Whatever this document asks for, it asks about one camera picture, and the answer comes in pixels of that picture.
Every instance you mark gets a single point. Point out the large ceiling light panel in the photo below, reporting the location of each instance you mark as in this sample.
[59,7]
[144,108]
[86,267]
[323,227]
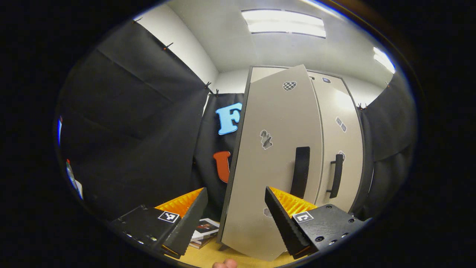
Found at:
[284,24]

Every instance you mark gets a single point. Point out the white cabinet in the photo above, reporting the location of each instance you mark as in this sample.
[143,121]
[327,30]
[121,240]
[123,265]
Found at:
[260,73]

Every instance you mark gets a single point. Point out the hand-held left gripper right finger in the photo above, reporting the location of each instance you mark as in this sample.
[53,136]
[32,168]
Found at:
[290,227]

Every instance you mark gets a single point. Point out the brown book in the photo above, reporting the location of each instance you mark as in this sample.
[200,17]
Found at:
[199,243]

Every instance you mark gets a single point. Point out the small ceiling light panel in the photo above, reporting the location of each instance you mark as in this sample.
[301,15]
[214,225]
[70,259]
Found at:
[385,59]

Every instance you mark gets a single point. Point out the white cabinet door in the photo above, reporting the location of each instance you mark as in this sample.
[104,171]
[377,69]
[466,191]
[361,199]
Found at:
[344,111]
[275,167]

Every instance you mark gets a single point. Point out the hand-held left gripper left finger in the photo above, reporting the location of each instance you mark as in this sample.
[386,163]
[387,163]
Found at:
[186,227]

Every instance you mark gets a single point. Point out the black backdrop cloth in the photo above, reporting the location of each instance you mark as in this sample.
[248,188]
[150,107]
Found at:
[130,130]

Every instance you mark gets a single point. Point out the blue white object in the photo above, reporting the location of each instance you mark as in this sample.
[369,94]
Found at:
[72,178]

